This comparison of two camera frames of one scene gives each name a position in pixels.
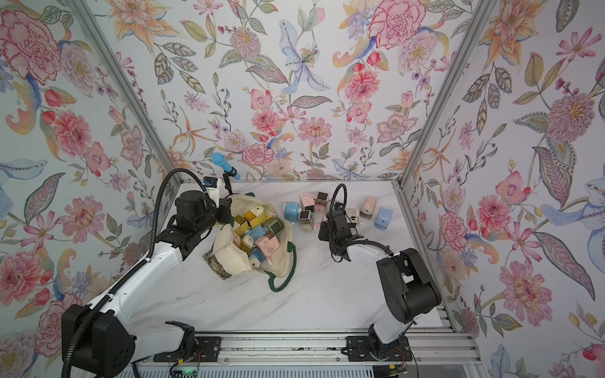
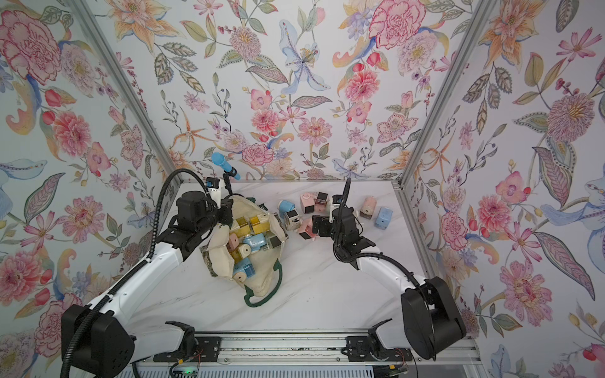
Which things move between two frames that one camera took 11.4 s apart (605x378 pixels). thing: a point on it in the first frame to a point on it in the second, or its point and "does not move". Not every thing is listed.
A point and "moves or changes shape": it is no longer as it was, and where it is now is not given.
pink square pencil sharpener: x=318 y=218 moves or changes shape
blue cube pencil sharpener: x=383 y=217 does not move
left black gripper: x=224 y=208 does not move
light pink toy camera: x=368 y=207 does not move
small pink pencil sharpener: x=321 y=201 does not move
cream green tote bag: x=225 y=260 moves or changes shape
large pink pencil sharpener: x=307 y=201 does not move
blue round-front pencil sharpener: x=257 y=232 moves or changes shape
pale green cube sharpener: x=306 y=220 to x=292 y=220
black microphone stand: x=228 y=180 does not move
